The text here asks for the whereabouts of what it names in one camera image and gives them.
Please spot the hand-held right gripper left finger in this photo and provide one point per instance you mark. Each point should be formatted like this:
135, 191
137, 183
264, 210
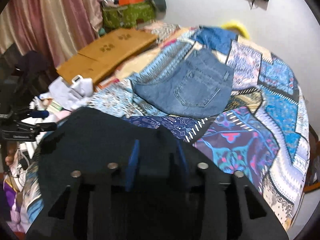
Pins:
132, 165

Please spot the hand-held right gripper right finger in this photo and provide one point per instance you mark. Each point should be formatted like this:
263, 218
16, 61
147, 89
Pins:
182, 163

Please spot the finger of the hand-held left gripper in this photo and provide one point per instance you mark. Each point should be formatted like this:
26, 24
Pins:
40, 114
47, 127

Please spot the black pants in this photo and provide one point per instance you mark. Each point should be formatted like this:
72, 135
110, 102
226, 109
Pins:
100, 135

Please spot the person's left hand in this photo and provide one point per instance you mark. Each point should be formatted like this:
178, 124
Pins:
10, 155

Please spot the white cloth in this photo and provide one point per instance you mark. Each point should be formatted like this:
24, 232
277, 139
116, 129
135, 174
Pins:
67, 92

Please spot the dark clothes pile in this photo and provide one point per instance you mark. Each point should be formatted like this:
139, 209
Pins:
27, 67

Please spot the blue denim jeans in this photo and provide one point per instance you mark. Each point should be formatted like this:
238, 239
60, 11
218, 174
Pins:
190, 85

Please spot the flat cardboard box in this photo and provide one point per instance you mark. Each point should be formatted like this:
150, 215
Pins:
107, 50

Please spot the patchwork printed blanket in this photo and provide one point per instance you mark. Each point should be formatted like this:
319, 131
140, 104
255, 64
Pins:
262, 110

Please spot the pink curtain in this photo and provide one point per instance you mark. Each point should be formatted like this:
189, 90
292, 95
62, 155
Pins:
50, 17

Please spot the green patterned bag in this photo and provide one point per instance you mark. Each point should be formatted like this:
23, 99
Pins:
127, 13

